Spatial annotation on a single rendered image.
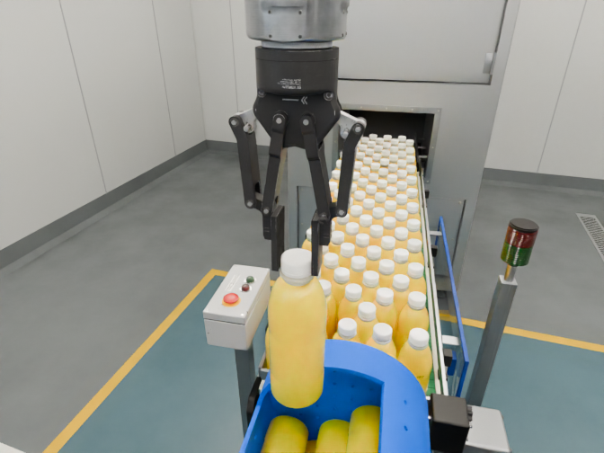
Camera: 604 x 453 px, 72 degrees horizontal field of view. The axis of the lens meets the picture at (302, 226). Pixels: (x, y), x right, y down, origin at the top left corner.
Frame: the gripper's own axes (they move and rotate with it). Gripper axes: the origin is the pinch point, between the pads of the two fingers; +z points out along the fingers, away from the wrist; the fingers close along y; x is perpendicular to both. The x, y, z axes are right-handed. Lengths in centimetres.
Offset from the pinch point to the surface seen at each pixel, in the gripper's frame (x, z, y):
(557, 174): 414, 130, 184
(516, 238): 53, 24, 40
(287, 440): 2.2, 38.8, -2.3
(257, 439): 2.7, 40.6, -7.5
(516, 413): 111, 147, 81
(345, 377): 10.7, 31.7, 5.8
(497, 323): 54, 50, 42
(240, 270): 45, 37, -26
